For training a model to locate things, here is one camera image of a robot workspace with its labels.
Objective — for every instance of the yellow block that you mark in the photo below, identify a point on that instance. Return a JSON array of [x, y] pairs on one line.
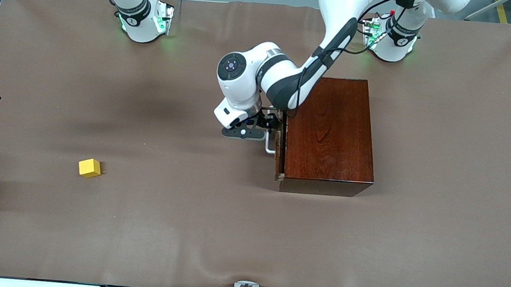
[[89, 169]]

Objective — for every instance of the brown table cloth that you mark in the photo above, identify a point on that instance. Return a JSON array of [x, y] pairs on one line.
[[183, 229]]

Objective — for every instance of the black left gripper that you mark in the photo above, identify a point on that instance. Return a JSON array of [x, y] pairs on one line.
[[267, 119]]

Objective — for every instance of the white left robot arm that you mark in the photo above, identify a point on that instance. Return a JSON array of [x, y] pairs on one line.
[[243, 68]]

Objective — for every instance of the dark brown wooden cabinet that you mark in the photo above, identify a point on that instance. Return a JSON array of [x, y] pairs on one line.
[[329, 145]]

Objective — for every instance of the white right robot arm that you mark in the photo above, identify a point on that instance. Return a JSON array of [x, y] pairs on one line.
[[137, 17]]

